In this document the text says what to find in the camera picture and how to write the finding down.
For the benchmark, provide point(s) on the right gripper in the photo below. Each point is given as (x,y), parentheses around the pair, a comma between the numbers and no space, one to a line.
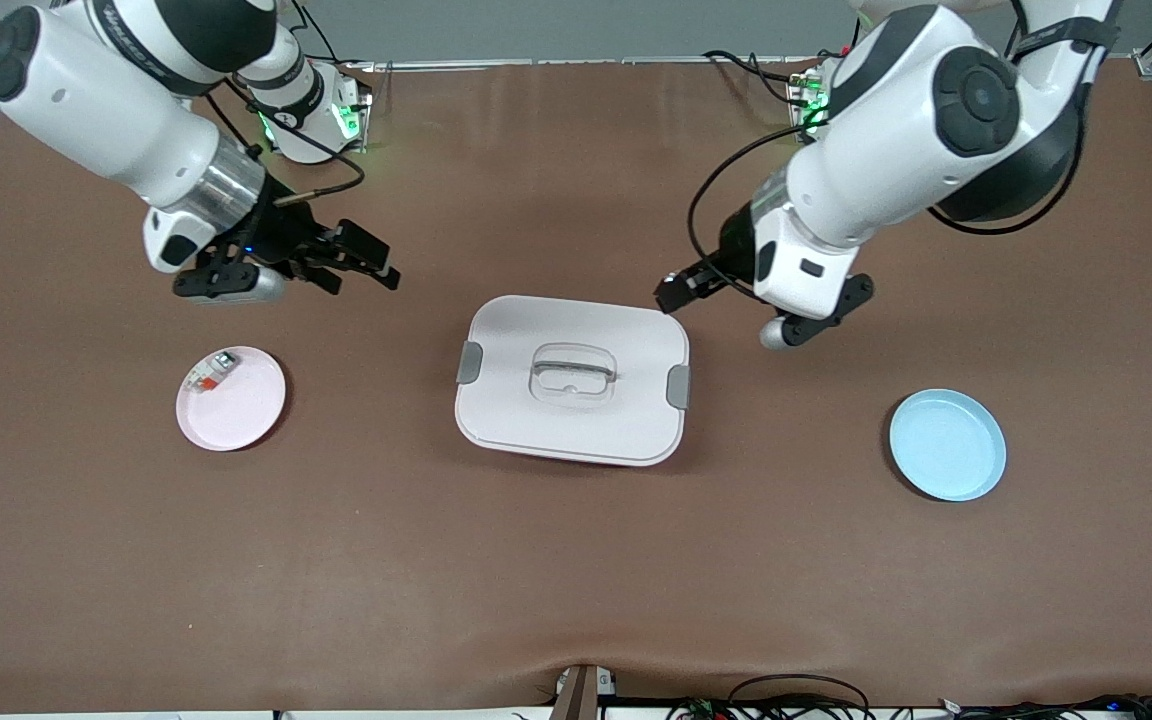
(283,236)

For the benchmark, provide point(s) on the pink round plate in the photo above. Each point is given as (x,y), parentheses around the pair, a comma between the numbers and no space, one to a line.
(236,410)

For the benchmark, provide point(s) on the light blue round plate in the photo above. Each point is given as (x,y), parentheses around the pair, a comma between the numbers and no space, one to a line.
(946,445)

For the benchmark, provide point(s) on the brown table mat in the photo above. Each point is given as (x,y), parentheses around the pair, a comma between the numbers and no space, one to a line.
(576,560)

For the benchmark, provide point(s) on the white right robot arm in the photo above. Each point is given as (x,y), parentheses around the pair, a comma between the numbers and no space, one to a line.
(106,120)

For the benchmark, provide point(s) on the white lidded pink container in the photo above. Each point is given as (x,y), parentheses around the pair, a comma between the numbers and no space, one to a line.
(576,420)

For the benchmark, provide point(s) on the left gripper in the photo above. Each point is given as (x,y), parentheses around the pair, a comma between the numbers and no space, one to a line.
(733,252)

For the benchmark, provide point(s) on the white orange circuit breaker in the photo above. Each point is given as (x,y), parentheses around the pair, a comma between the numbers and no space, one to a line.
(211,372)

